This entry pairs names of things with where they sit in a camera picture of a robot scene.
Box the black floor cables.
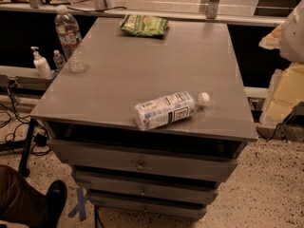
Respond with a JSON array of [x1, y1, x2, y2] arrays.
[[0, 79, 51, 157]]

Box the blue tape cross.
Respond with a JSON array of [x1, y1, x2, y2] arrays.
[[67, 187, 87, 221]]

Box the grey drawer cabinet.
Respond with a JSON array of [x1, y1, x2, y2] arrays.
[[31, 18, 257, 219]]

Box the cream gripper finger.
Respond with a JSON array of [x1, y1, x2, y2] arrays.
[[258, 25, 282, 49], [259, 63, 304, 125]]

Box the bottom grey drawer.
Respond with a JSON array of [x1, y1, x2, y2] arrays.
[[88, 193, 206, 219]]

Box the small clear bottle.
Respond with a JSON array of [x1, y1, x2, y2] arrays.
[[53, 50, 67, 70]]

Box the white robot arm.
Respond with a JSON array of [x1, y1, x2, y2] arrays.
[[258, 0, 304, 125]]

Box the low grey side shelf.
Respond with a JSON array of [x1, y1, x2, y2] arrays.
[[0, 66, 53, 91]]

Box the grey metal rail frame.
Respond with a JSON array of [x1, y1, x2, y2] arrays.
[[1, 0, 301, 27]]

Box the grey drawer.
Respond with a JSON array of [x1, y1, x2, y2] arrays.
[[49, 139, 238, 182], [88, 193, 206, 219], [73, 171, 219, 204]]

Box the white pump sanitizer bottle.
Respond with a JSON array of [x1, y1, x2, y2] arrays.
[[31, 47, 51, 78]]

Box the black shoe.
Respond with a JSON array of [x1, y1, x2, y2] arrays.
[[40, 180, 67, 228]]

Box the middle grey drawer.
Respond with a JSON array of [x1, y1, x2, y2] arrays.
[[73, 171, 219, 204]]

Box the green jalapeno chip bag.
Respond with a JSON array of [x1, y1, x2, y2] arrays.
[[120, 14, 168, 37]]

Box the top grey drawer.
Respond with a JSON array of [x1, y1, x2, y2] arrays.
[[49, 139, 238, 182]]

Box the person's brown trouser leg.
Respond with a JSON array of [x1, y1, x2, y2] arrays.
[[0, 165, 48, 228]]

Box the lying blue-label plastic bottle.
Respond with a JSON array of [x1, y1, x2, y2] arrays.
[[134, 91, 210, 131]]

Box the upright clear water bottle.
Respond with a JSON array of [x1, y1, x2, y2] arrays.
[[54, 5, 83, 60]]

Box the black table leg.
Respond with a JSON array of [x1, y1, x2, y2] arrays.
[[18, 119, 38, 178]]

